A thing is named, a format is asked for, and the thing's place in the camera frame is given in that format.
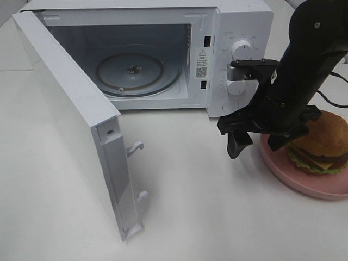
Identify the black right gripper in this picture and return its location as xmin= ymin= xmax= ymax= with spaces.
xmin=217 ymin=105 xmax=321 ymax=159

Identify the white round door button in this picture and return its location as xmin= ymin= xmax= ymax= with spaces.
xmin=222 ymin=101 xmax=239 ymax=114

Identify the burger with lettuce and cheese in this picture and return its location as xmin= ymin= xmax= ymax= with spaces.
xmin=285 ymin=110 xmax=347 ymax=175

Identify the pink round plate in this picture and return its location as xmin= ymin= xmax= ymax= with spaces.
xmin=259 ymin=134 xmax=347 ymax=201

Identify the white microwave door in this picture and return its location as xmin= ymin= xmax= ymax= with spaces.
xmin=13 ymin=11 xmax=147 ymax=240

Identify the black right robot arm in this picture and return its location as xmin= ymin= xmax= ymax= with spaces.
xmin=217 ymin=1 xmax=347 ymax=159

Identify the lower white round knob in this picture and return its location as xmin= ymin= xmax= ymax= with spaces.
xmin=226 ymin=80 xmax=247 ymax=96

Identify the white round knob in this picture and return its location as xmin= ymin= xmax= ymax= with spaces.
xmin=231 ymin=39 xmax=253 ymax=60
xmin=226 ymin=80 xmax=247 ymax=96

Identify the upper white round knob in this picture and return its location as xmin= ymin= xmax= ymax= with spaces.
xmin=231 ymin=39 xmax=253 ymax=60

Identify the white warning label sticker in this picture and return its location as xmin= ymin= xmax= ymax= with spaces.
xmin=195 ymin=47 xmax=210 ymax=79

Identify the white microwave oven body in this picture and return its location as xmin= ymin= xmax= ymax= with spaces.
xmin=18 ymin=1 xmax=274 ymax=117

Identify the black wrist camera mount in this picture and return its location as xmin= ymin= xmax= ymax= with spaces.
xmin=227 ymin=58 xmax=279 ymax=83

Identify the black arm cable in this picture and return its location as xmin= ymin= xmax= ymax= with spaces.
xmin=315 ymin=70 xmax=348 ymax=107

